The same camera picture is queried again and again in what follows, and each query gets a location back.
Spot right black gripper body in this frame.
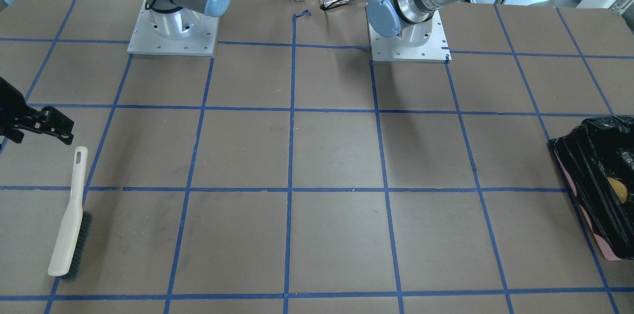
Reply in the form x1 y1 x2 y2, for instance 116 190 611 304
0 78 54 143

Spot white hand brush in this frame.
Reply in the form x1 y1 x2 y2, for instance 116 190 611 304
47 146 92 281

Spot brown toy potato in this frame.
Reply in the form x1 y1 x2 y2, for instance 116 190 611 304
607 177 628 204

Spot black lined trash bin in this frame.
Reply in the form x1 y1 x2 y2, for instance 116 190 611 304
548 115 634 261

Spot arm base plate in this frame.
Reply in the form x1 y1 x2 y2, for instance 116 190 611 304
368 11 452 63
127 0 220 56

